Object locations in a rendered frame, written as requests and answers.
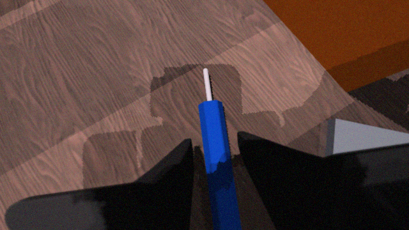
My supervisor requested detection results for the blue stylus with white tip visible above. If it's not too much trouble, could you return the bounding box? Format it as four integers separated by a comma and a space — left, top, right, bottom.
198, 68, 242, 230

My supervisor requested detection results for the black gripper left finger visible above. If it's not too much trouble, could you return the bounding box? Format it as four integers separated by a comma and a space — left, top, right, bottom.
4, 139, 194, 230

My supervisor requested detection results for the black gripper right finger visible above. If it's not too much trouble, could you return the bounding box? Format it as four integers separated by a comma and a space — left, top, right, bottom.
237, 131, 409, 230

